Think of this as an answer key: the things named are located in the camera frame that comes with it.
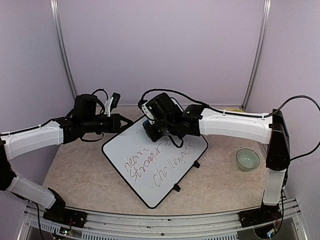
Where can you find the clear glass bowl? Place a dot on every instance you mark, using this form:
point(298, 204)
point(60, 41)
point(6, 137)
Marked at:
point(247, 159)

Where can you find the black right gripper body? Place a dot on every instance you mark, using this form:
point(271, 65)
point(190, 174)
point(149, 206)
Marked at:
point(165, 129)

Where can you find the aluminium frame post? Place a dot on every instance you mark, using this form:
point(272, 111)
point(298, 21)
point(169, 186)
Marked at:
point(258, 53)
point(55, 11)

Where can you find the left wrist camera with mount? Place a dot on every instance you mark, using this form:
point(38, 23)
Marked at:
point(111, 103)

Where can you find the front aluminium rail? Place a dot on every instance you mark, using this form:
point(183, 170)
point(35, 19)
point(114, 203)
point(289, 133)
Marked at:
point(215, 226)

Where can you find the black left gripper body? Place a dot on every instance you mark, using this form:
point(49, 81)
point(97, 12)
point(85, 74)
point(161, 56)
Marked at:
point(110, 128)

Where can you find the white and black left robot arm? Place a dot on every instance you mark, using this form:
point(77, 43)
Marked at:
point(89, 115)

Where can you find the white whiteboard with black frame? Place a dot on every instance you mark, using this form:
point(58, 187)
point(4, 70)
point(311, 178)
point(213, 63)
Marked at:
point(151, 168)

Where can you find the blue whiteboard eraser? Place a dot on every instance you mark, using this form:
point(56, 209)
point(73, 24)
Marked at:
point(145, 123)

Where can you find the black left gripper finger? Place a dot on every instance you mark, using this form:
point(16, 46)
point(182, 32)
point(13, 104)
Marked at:
point(124, 127)
point(124, 119)

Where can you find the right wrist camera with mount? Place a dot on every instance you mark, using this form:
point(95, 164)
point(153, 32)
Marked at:
point(145, 107)

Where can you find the beige wooden plate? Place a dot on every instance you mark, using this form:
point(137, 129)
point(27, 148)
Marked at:
point(227, 109)

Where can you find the right aluminium frame post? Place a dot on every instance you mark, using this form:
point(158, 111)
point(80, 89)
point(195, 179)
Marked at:
point(258, 53)

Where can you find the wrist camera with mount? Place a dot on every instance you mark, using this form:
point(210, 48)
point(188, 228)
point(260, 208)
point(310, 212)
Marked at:
point(111, 103)
point(145, 107)

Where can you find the left aluminium frame post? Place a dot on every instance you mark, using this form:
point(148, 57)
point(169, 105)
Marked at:
point(55, 11)

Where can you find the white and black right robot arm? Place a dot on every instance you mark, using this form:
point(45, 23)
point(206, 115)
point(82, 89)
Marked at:
point(266, 128)

